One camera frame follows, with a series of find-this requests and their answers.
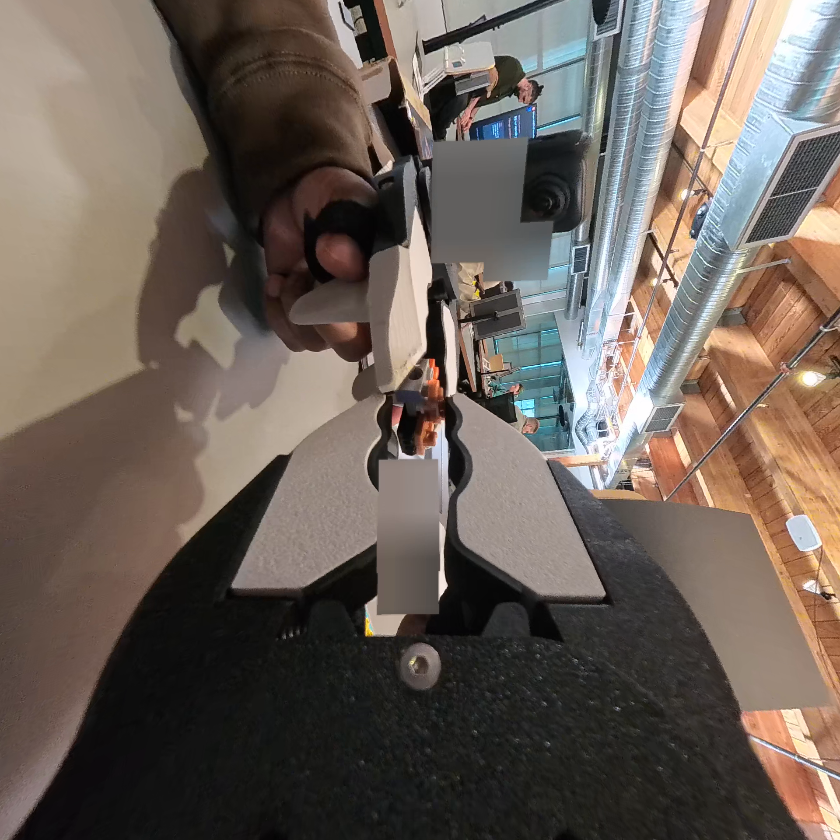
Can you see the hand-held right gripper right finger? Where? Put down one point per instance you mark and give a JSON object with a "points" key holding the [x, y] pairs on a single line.
{"points": [[525, 518]]}

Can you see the computer monitor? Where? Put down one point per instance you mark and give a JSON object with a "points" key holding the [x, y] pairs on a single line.
{"points": [[505, 123]]}

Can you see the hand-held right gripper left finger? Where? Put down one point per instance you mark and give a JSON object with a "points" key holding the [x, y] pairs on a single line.
{"points": [[308, 518]]}

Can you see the person's left hand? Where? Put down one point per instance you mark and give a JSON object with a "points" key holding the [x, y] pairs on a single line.
{"points": [[289, 216]]}

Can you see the silver air duct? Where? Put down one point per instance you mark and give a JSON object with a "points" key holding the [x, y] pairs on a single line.
{"points": [[636, 131], [735, 229]]}

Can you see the person's left forearm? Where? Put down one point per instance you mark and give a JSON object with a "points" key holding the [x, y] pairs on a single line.
{"points": [[275, 98]]}

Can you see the grey desk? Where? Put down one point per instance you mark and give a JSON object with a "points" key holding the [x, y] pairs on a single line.
{"points": [[98, 262]]}

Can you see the orange brick assembly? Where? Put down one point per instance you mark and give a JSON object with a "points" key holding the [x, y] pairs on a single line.
{"points": [[423, 410]]}

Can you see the grey panel on stand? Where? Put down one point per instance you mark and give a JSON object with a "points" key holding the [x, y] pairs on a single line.
{"points": [[497, 313]]}

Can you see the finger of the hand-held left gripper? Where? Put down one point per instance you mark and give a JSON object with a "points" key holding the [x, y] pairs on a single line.
{"points": [[451, 354], [397, 315]]}

